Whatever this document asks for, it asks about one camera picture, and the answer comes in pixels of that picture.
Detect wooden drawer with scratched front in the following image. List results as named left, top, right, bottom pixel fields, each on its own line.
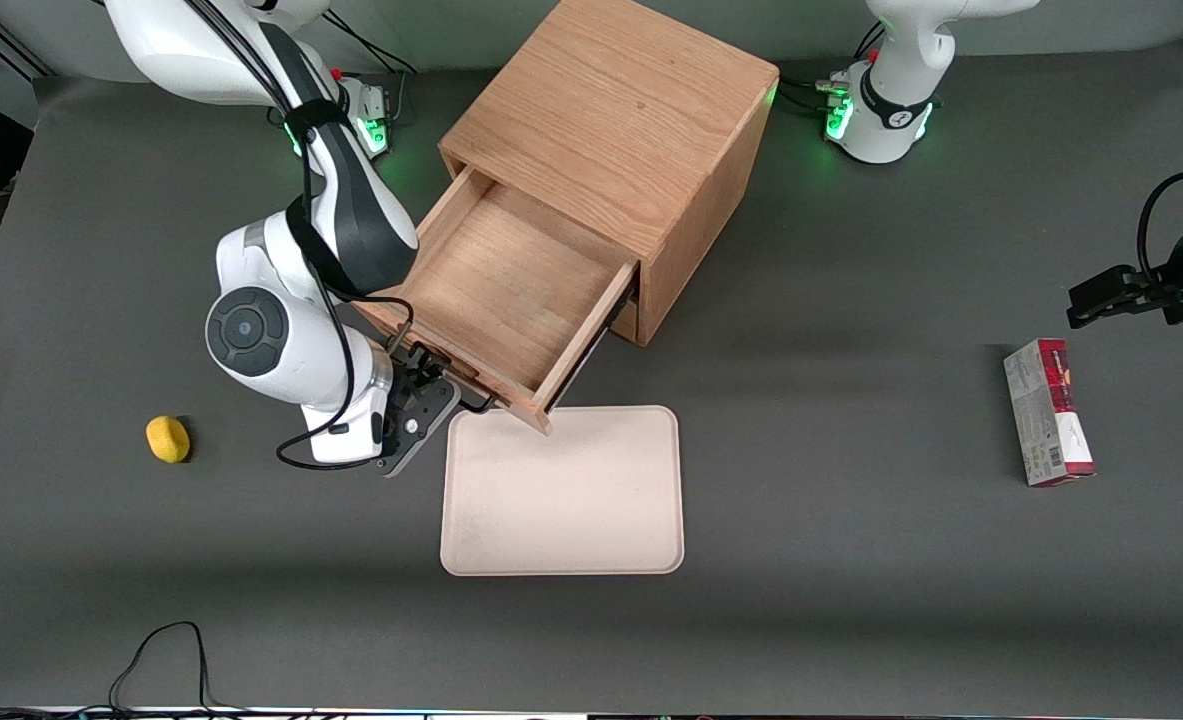
left=356, top=165, right=642, bottom=436

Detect oak wooden drawer cabinet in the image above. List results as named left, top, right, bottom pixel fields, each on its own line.
left=439, top=0, right=780, bottom=347

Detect grey and red carton box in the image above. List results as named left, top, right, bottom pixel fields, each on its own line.
left=1003, top=338, right=1096, bottom=488

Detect yellow lemon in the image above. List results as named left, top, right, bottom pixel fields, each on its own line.
left=145, top=415, right=192, bottom=464

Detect beige plastic tray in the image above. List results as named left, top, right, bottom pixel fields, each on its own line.
left=439, top=405, right=685, bottom=577

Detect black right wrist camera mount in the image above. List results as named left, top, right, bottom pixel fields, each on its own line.
left=381, top=375, right=462, bottom=477

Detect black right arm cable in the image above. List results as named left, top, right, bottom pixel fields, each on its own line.
left=186, top=0, right=417, bottom=471

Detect thin black looped cable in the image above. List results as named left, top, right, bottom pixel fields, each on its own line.
left=109, top=621, right=252, bottom=716

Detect black right arm base cables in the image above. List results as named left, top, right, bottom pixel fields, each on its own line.
left=329, top=10, right=422, bottom=126

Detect black arm base cables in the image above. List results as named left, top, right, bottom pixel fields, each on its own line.
left=777, top=20, right=887, bottom=113
left=329, top=10, right=422, bottom=126

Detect black left arm base cables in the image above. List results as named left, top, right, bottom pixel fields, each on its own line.
left=777, top=20, right=887, bottom=113

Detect aluminium frame rail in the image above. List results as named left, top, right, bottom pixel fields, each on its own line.
left=0, top=15, right=52, bottom=81

